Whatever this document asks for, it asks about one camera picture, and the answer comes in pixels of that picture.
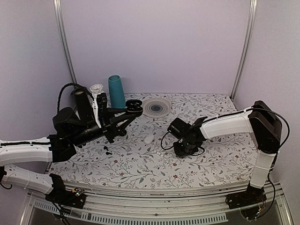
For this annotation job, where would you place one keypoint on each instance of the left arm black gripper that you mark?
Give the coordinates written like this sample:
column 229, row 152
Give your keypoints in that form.
column 116, row 130

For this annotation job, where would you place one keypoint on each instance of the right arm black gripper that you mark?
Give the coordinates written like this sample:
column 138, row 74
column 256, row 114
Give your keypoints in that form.
column 179, row 153

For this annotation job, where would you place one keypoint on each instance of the black earbud charging case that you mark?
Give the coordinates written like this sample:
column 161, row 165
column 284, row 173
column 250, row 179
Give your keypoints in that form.
column 134, row 106

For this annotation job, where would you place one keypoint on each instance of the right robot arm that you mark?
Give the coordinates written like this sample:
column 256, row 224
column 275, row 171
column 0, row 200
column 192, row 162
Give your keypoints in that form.
column 166, row 148

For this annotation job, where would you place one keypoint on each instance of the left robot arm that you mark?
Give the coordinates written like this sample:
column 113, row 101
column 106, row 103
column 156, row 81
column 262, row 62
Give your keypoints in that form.
column 73, row 130

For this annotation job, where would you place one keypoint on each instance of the white oval charging case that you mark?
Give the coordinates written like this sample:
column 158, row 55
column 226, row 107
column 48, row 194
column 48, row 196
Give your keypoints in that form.
column 149, row 138

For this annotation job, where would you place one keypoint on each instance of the teal cylindrical vase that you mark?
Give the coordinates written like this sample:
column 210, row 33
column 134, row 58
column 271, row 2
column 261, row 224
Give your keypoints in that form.
column 116, row 92

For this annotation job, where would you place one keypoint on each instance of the black cylindrical vase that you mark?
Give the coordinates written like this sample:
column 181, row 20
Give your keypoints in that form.
column 83, row 106

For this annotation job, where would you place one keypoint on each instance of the white ribbed vase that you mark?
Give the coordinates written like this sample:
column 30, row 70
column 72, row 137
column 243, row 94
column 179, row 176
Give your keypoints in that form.
column 96, row 89

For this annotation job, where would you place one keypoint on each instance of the grey spiral ceramic plate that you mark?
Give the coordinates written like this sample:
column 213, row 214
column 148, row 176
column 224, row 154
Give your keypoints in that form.
column 156, row 107

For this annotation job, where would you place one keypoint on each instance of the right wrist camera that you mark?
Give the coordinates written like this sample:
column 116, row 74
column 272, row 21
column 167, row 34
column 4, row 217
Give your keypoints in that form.
column 178, row 128

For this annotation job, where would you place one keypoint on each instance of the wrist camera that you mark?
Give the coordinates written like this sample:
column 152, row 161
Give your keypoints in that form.
column 99, row 105
column 178, row 128

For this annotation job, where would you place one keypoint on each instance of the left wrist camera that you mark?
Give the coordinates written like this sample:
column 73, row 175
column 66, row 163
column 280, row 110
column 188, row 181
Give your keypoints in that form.
column 99, row 105

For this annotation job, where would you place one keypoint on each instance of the aluminium front rail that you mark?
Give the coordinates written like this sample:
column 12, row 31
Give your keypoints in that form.
column 182, row 206

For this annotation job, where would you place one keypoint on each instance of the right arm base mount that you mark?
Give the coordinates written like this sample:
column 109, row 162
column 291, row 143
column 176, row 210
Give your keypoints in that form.
column 248, row 197

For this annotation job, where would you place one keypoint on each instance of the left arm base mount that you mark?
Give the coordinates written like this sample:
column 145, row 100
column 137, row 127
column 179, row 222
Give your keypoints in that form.
column 73, row 198

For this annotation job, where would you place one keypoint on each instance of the aluminium corner post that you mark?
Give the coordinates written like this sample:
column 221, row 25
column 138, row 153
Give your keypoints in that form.
column 63, row 38
column 245, row 48

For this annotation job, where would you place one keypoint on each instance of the right aluminium corner post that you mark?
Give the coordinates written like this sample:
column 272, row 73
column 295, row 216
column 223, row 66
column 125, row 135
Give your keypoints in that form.
column 245, row 48

